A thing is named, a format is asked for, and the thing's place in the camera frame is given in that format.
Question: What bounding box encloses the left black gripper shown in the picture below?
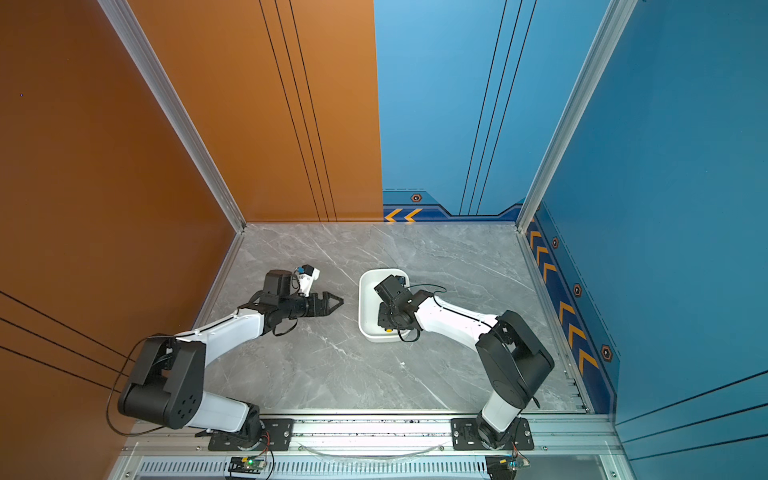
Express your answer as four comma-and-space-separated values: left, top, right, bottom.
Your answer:
280, 292, 343, 321

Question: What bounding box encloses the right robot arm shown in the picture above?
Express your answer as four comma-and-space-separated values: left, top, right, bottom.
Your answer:
373, 275, 555, 450

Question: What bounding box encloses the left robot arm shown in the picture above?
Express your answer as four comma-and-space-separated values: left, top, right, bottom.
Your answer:
117, 265, 344, 450

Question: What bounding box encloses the white plastic bin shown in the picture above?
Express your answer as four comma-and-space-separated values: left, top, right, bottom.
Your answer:
358, 268, 421, 343

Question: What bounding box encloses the left green circuit board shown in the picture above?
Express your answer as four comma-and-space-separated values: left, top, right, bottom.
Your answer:
226, 456, 270, 479

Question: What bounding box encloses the right circuit board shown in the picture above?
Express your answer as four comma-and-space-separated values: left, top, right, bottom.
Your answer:
485, 455, 530, 480

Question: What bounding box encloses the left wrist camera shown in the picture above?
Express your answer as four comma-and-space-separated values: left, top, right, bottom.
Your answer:
293, 264, 320, 297

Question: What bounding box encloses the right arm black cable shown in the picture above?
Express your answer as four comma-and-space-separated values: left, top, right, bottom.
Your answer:
397, 283, 499, 344

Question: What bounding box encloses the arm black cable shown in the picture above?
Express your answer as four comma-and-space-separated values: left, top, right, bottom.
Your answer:
105, 335, 163, 437
397, 283, 499, 344

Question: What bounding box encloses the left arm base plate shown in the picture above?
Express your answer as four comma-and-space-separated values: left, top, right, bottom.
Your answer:
208, 418, 295, 453

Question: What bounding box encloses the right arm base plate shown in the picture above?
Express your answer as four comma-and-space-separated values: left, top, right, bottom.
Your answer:
450, 417, 535, 451

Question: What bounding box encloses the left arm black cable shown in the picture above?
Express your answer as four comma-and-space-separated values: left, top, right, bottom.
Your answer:
105, 335, 163, 437

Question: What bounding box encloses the aluminium front rail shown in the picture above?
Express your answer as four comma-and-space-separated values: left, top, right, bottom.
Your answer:
108, 411, 634, 479

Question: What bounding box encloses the left aluminium corner post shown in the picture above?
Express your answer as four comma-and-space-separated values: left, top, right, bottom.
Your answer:
98, 0, 247, 234

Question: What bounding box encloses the aluminium corner post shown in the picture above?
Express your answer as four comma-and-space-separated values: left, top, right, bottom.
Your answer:
516, 0, 638, 234
98, 0, 247, 234

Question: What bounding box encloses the right aluminium corner post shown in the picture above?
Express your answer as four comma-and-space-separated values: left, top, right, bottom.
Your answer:
516, 0, 638, 234

